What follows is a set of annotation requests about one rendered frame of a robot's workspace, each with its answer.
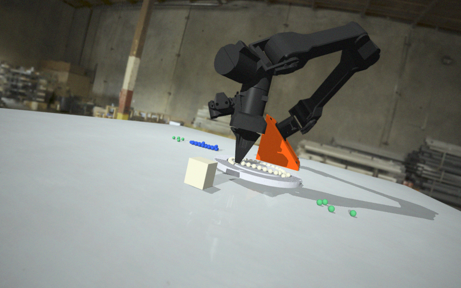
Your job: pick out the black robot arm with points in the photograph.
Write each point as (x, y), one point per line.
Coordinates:
(288, 52)

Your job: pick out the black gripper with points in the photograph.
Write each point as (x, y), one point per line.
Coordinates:
(250, 121)

